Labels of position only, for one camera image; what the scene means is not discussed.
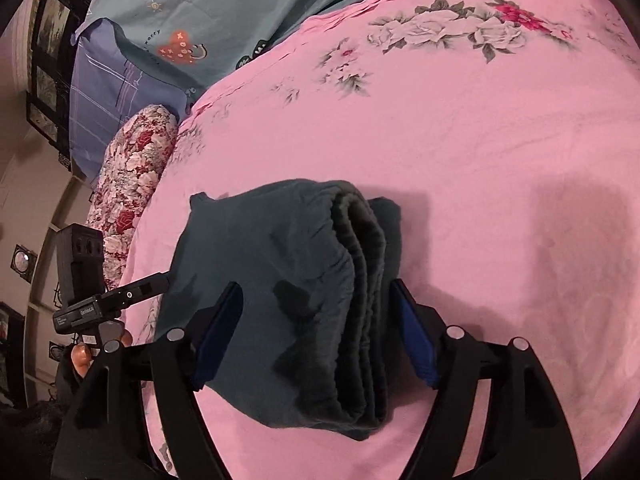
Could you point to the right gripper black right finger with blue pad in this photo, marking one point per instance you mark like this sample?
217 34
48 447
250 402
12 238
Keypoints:
495 414

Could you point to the dark teal pants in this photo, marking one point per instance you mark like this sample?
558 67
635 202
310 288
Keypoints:
316 339

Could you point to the pink floral bed sheet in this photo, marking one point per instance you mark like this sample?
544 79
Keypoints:
507 131

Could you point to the black framed wall pictures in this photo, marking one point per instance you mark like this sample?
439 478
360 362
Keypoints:
52 58

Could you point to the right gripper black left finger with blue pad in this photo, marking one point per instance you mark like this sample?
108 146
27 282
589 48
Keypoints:
104 434

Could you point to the purple plaid pillow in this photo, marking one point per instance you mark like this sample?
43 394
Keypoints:
106 91

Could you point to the red floral bolster pillow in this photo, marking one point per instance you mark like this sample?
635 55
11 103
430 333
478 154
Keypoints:
132 166

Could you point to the person's left hand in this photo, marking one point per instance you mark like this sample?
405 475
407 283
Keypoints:
82 356

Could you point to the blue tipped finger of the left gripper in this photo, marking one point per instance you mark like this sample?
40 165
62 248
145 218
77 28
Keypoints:
154 285

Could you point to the small framed wall plate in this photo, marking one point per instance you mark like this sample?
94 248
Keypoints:
24 262

